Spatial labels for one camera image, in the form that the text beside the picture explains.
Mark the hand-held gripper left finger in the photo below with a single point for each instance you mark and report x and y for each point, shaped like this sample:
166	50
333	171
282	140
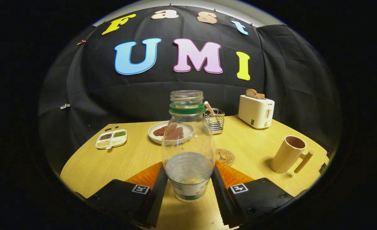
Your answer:
156	201

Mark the wooden table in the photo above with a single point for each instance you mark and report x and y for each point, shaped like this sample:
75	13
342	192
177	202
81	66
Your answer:
111	166

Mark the copper clip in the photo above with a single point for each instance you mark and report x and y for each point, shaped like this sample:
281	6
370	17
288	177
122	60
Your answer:
81	42

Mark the clear plastic juice bottle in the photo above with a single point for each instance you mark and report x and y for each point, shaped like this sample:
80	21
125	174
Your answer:
188	172

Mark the white toaster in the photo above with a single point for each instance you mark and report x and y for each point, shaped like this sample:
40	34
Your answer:
255	111

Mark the checkered paper straw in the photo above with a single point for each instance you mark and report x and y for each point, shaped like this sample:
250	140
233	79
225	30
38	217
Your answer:
208	107

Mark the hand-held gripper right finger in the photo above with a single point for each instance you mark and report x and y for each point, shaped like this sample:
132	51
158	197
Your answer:
222	201

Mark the round white plate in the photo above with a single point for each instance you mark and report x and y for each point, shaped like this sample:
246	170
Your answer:
154	138

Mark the white divided dish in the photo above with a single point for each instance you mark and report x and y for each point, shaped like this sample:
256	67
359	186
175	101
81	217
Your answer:
111	142

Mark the reddish brown meat slices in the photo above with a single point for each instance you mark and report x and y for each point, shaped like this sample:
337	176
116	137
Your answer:
159	131

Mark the round cork coaster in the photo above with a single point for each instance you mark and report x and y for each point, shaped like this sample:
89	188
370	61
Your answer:
226	157

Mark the toast slices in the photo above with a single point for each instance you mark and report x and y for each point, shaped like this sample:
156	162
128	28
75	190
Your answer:
252	93

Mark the black backdrop cloth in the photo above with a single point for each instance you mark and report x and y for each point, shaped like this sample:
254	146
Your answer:
287	64

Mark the silver clip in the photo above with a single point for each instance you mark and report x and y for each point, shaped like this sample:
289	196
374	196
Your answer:
64	106

